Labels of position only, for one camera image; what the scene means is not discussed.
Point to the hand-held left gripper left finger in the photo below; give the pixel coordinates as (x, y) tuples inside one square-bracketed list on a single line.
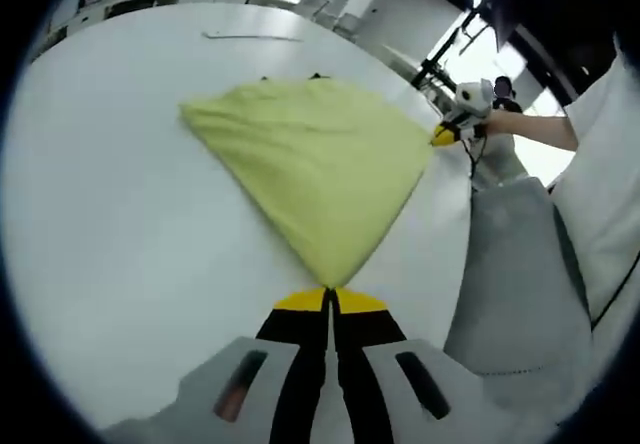
[(300, 364)]

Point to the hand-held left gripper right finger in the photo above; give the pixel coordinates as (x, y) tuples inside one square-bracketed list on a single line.
[(360, 364)]

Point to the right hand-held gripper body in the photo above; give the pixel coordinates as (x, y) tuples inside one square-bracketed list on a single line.
[(472, 101)]

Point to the yellow blue black garment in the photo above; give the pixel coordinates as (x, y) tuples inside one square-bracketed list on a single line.
[(310, 174)]

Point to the person's right hand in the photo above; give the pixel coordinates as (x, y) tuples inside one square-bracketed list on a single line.
[(492, 123)]

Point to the white table socket panel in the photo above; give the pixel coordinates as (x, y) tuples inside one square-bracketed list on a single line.
[(252, 37)]

